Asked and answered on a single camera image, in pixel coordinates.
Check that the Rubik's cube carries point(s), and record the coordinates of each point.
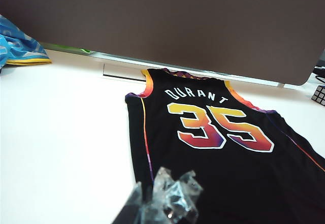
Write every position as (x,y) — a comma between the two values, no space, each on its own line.
(319,95)

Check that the blue patterned cloth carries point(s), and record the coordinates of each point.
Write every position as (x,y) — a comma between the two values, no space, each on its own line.
(15,46)

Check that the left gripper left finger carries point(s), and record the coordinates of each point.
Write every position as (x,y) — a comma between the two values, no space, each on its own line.
(130,208)

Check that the desk partition panel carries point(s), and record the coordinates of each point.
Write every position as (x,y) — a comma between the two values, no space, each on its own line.
(162,18)

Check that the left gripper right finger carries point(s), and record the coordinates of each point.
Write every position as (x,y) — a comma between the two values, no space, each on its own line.
(175,198)

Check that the black Durant basketball jersey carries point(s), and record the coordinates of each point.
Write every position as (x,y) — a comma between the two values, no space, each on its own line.
(228,183)

